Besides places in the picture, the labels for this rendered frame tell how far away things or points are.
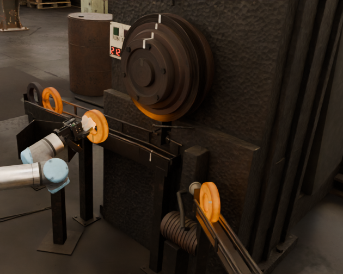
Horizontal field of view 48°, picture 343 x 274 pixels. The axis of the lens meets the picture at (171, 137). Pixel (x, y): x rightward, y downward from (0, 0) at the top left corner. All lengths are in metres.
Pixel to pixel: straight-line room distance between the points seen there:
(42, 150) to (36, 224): 1.00
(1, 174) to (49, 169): 0.16
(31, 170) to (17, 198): 1.36
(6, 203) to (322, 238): 2.08
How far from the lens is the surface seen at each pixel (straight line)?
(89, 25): 4.52
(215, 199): 1.48
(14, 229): 2.60
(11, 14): 8.69
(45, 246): 2.43
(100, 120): 1.78
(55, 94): 2.47
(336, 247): 2.73
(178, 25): 1.62
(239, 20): 1.63
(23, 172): 1.52
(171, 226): 1.73
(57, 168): 1.52
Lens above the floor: 1.57
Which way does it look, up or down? 25 degrees down
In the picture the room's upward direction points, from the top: 5 degrees clockwise
